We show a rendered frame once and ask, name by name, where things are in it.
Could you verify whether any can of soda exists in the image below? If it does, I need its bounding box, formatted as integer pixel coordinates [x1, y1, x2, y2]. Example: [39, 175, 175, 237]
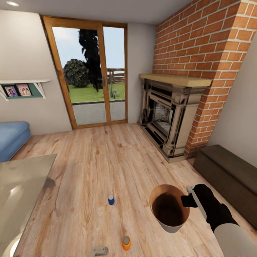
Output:
[108, 194, 115, 205]
[122, 236, 131, 251]

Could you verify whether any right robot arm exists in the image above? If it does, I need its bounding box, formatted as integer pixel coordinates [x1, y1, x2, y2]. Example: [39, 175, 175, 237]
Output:
[181, 184, 257, 257]

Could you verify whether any trash can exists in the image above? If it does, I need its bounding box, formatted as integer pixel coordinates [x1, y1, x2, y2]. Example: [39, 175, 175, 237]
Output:
[149, 184, 190, 233]

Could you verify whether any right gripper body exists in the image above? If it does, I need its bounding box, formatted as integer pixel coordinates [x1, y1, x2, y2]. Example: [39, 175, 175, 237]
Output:
[181, 194, 198, 208]

